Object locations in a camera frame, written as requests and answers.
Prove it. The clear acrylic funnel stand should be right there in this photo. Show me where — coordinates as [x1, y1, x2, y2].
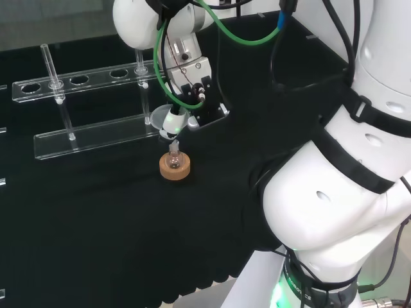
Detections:
[12, 43, 174, 160]

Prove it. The black bench cloth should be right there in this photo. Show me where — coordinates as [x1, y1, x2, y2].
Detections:
[0, 9, 353, 303]

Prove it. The clear plastic funnel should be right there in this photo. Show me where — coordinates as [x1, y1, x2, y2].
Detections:
[150, 103, 188, 152]

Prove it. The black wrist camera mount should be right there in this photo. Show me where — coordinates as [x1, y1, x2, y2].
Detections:
[179, 75, 231, 130]

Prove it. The brown cork ring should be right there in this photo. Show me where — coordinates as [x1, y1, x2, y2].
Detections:
[159, 153, 193, 182]

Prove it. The clear glass round-bottom flask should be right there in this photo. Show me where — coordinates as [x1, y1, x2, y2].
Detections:
[166, 148, 185, 170]

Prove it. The grey cable at arm base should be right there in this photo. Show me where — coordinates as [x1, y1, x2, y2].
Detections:
[358, 215, 411, 293]

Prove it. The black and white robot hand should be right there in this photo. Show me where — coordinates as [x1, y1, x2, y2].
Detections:
[159, 110, 200, 141]

